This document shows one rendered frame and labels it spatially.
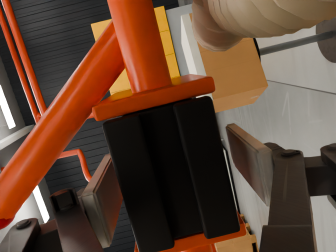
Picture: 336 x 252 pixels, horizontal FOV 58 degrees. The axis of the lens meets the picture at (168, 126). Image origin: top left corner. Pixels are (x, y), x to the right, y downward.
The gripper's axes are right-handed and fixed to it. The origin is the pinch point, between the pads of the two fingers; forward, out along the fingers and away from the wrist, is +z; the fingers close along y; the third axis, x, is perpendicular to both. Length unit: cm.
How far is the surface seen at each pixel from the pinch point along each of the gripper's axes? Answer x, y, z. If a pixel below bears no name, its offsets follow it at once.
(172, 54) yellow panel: 28, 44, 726
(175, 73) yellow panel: -18, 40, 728
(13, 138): -93, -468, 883
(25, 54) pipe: 113, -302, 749
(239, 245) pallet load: -411, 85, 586
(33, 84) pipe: 39, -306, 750
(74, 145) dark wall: -192, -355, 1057
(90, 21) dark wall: 206, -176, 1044
